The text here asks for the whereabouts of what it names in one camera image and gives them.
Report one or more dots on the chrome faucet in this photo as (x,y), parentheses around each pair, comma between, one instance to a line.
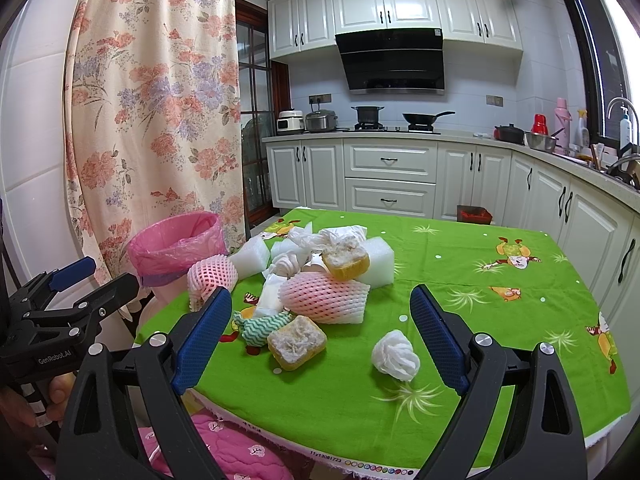
(629,121)

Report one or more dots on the green striped cloth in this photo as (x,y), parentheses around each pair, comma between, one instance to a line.
(255,331)

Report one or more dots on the pink quilted cushion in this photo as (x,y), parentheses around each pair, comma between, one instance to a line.
(238,455)

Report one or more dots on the white tissue ball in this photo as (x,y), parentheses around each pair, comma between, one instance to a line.
(393,355)

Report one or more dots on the floral curtain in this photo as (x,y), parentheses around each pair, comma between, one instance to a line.
(152,121)

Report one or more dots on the red floor bin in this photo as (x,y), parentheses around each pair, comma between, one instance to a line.
(473,214)

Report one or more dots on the white rice cooker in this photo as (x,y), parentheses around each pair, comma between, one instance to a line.
(290,121)

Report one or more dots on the white foam block left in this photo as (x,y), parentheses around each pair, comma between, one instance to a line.
(252,258)

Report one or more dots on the black casserole pot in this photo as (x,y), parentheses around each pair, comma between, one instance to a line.
(509,134)

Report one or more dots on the steel bowl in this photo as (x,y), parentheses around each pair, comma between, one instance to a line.
(540,142)

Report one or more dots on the black stock pot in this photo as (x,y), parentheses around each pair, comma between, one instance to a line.
(368,116)

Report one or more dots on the black frying pan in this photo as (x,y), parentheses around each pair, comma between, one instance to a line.
(426,121)

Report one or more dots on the white foam block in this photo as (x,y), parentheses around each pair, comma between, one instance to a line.
(252,258)
(382,260)

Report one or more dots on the pink lined trash bin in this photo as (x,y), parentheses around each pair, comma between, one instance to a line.
(163,253)

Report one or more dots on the silver pressure cooker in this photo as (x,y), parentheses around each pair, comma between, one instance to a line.
(321,121)

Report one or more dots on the black range hood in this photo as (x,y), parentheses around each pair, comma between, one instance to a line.
(409,60)

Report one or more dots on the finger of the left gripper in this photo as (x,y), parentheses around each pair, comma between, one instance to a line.
(72,274)
(110,297)

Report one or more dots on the small pink foam net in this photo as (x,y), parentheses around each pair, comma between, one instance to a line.
(208,274)

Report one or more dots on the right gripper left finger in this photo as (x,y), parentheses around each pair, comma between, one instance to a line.
(100,438)

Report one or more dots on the white upper cabinets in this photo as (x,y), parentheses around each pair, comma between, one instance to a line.
(303,25)

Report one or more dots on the green cartoon tablecloth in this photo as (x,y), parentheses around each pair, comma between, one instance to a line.
(338,409)

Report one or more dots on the white crumpled plastic bag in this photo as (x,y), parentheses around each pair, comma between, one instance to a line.
(328,238)

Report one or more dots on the white lower cabinets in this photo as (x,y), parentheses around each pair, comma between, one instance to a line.
(592,215)

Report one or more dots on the wooden glass door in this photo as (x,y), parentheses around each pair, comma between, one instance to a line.
(262,96)

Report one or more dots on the pink foam fruit net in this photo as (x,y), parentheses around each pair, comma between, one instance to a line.
(323,299)

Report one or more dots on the person's left hand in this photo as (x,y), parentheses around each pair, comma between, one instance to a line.
(20,416)

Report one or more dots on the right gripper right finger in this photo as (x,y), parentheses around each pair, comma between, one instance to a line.
(542,437)

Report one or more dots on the yellow sponge with foam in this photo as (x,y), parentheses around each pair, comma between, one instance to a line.
(296,343)

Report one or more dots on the white cabinets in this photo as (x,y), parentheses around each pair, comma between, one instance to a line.
(303,25)
(592,215)

